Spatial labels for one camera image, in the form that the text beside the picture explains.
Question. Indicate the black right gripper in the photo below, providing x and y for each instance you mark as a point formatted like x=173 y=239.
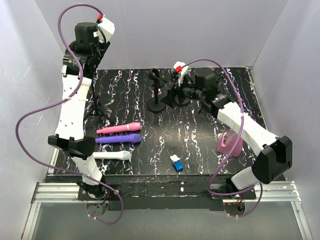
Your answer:
x=169 y=99

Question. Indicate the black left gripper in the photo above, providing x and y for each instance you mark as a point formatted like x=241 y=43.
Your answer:
x=103 y=46

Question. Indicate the black stand with purple mic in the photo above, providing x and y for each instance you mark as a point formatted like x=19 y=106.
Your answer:
x=179 y=101

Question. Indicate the black round-base mic stand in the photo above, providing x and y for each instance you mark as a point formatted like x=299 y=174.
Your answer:
x=154 y=105

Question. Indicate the pink handheld microphone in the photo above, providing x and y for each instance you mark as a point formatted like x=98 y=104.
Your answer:
x=130 y=127

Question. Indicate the purple handheld microphone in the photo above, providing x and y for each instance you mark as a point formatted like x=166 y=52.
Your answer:
x=131 y=138

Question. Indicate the black tripod stand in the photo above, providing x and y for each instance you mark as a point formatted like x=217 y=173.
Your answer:
x=211 y=99
x=94 y=109

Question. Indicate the white handheld microphone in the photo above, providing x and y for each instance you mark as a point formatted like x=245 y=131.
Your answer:
x=117 y=155

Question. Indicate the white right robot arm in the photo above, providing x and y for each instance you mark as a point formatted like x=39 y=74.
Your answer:
x=274 y=155

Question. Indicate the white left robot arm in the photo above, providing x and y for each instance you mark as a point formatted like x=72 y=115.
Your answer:
x=91 y=42

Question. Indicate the blue and white block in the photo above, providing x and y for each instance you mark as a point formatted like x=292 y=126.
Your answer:
x=176 y=163

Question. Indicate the pink box holder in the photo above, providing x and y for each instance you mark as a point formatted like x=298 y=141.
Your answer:
x=227 y=141

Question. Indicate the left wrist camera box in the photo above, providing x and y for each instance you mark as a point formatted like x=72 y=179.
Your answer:
x=106 y=29

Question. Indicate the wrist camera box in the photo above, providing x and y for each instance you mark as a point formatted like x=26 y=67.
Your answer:
x=181 y=69
x=106 y=29

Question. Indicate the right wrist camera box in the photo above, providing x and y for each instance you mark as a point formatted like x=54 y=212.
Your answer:
x=181 y=69

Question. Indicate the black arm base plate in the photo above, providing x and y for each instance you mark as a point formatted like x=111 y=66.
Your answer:
x=160 y=191

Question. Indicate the aluminium frame rail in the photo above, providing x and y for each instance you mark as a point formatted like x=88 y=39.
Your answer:
x=57 y=214

